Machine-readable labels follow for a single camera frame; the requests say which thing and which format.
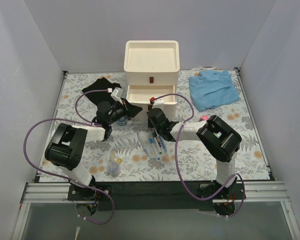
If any beige eraser block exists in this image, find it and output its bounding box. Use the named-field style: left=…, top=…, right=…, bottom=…
left=109, top=150, right=116, bottom=161

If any cream three-drawer organizer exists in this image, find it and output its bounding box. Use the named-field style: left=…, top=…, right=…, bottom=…
left=123, top=40, right=180, bottom=121

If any clear jar of pins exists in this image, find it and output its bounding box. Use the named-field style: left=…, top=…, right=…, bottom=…
left=106, top=160, right=121, bottom=177

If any pink-capped tube of pencils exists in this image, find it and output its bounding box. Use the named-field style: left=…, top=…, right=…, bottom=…
left=199, top=115, right=209, bottom=122

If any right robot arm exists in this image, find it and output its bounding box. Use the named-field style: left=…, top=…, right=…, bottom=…
left=147, top=108, right=242, bottom=200

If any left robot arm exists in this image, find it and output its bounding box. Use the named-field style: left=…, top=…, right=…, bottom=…
left=44, top=98, right=143, bottom=200

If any blue round tin jar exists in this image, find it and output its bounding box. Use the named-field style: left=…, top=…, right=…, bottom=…
left=116, top=117, right=128, bottom=126

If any light blue pen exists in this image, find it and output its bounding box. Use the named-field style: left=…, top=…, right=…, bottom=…
left=159, top=135, right=168, bottom=154

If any purple clear pen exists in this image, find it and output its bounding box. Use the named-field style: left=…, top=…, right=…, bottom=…
left=152, top=128, right=162, bottom=149

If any white marker blue cap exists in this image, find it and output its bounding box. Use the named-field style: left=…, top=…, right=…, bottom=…
left=149, top=138, right=160, bottom=160

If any floral patterned table mat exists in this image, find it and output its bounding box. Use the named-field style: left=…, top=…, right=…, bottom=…
left=38, top=70, right=270, bottom=183

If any black folded cloth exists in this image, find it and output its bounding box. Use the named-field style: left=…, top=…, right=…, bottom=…
left=81, top=77, right=123, bottom=108

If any blue folded cloth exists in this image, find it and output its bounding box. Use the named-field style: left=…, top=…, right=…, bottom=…
left=188, top=70, right=240, bottom=112

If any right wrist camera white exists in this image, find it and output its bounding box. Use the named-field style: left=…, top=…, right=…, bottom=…
left=150, top=97, right=165, bottom=111

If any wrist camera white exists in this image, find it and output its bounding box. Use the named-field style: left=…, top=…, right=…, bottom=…
left=150, top=97, right=165, bottom=111
left=107, top=87, right=123, bottom=104

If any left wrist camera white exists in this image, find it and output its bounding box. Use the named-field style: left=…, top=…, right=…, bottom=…
left=107, top=87, right=123, bottom=104

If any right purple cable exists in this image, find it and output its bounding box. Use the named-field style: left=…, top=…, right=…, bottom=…
left=152, top=92, right=247, bottom=219

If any purple cable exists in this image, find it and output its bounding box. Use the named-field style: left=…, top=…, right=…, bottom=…
left=23, top=88, right=116, bottom=225
left=152, top=92, right=247, bottom=219

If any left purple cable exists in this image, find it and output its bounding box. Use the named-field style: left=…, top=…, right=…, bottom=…
left=23, top=88, right=116, bottom=225

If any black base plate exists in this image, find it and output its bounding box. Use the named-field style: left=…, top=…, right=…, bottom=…
left=67, top=181, right=243, bottom=211

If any aluminium rail frame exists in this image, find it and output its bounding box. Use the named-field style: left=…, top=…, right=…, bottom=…
left=12, top=68, right=300, bottom=240

